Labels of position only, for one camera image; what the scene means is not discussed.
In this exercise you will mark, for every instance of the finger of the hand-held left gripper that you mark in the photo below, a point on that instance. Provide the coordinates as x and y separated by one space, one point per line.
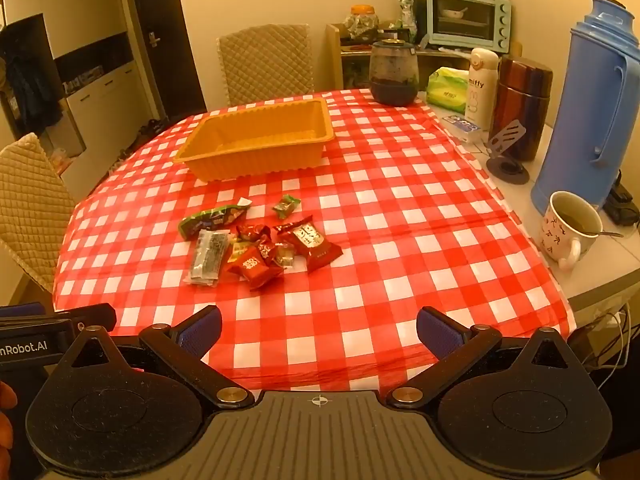
95 317
20 309

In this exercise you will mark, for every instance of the yellow green candy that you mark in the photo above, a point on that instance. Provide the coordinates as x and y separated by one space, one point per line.
239 247

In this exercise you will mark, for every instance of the red checkered tablecloth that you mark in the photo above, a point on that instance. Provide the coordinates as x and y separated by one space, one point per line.
375 200

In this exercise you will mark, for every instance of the brown steel flask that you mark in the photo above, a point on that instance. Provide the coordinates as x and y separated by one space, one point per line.
520 100

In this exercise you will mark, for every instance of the small red candy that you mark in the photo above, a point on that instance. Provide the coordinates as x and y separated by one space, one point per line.
267 250

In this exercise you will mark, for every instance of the row of shoes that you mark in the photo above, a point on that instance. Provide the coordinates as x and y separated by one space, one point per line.
150 127

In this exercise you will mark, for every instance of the small clear candy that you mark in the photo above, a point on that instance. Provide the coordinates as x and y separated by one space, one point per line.
285 256

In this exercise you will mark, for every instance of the light blue toaster oven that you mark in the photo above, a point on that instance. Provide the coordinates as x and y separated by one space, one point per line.
495 20

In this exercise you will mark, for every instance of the clear silver snack packet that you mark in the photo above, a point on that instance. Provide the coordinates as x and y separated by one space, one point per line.
207 257

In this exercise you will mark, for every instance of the long green snack packet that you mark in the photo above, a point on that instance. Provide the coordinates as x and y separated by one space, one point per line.
210 219

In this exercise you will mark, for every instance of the yellow plastic tray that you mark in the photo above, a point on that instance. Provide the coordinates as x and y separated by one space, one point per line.
250 132

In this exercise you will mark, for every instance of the red packet with white label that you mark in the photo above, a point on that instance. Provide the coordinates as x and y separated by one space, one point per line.
312 242

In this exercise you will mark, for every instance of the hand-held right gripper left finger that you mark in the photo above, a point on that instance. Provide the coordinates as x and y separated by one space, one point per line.
200 332

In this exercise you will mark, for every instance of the dark hanging coat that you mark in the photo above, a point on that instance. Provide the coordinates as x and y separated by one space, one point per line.
30 85

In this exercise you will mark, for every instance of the white drink bottle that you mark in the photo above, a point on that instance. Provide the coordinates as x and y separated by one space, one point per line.
480 95

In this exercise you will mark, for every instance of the blue thermos jug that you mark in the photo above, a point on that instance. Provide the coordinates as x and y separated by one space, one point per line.
575 110

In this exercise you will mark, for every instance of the dark red crinkled snack packet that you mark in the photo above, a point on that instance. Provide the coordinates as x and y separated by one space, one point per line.
252 232

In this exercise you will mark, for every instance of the metal spoon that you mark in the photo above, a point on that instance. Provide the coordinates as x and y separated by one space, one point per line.
610 233

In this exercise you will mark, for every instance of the dark glass jar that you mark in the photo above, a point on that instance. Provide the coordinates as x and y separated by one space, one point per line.
394 75

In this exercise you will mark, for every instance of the white cabinet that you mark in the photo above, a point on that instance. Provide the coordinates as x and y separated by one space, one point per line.
100 100

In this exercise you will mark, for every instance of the green white snack bag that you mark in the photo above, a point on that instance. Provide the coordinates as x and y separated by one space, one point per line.
407 17

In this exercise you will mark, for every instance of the white patterned mug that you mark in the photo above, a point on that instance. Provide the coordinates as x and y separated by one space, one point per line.
555 232

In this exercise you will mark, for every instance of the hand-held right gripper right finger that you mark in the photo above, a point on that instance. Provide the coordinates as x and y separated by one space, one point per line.
440 332

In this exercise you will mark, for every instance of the dark wooden door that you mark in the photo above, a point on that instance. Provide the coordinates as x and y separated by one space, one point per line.
165 60

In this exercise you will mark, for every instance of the person's left hand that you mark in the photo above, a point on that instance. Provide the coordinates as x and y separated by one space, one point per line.
6 400

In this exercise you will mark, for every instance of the blue white flat box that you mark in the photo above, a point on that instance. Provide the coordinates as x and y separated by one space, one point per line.
462 125

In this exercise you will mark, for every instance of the square red snack packet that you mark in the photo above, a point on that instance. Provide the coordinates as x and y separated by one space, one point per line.
252 266

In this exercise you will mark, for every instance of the plastic jar with orange lid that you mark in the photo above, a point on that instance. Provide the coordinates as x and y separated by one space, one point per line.
361 22

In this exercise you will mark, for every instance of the grey phone stand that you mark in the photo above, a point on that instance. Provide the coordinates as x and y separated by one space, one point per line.
507 135

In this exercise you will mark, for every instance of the small green candy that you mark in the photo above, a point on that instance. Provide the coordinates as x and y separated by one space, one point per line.
286 206

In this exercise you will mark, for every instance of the green tissue pack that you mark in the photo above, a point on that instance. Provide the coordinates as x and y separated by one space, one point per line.
447 91

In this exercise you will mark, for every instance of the white bowl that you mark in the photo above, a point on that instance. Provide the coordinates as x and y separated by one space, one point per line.
452 12

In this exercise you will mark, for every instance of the beige quilted chair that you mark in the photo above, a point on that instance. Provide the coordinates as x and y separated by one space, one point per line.
25 195
265 65

